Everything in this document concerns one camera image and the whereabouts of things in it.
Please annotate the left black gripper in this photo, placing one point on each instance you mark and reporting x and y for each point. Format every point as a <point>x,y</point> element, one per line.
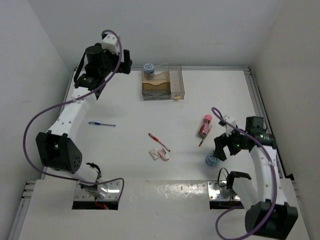
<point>124,67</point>

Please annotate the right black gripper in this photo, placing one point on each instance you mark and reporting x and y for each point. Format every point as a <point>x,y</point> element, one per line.
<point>222,141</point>

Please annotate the blue tape roll stack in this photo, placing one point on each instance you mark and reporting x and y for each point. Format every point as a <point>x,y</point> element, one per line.
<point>148,70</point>

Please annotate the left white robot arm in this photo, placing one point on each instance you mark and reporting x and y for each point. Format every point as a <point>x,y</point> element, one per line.
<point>56,147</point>

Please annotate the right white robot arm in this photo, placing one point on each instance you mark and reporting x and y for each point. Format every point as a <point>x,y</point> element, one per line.
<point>267,211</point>

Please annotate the pink cap glue stick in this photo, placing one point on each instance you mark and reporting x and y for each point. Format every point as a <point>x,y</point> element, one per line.
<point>205,126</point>

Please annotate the transparent tiered desk organizer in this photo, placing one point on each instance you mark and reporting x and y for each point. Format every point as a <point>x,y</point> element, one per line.
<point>157,88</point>

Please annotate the blue ballpoint pen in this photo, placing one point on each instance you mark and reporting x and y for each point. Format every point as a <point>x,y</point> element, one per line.
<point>101,124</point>

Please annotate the white eraser block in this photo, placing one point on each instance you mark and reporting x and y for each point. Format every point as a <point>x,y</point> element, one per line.
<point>154,154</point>

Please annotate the red gel pen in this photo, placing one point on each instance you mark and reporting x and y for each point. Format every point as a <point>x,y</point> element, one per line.
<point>158,141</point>

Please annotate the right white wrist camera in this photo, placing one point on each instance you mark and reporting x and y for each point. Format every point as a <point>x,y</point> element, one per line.
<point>229,123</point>

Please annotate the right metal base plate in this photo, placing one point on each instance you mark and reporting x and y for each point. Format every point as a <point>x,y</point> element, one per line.
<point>217,191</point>

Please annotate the metal base plate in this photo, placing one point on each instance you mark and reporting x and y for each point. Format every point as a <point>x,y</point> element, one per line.
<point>102,192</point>
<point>217,191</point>

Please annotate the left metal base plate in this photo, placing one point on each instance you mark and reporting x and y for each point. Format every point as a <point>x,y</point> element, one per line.
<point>102,192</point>

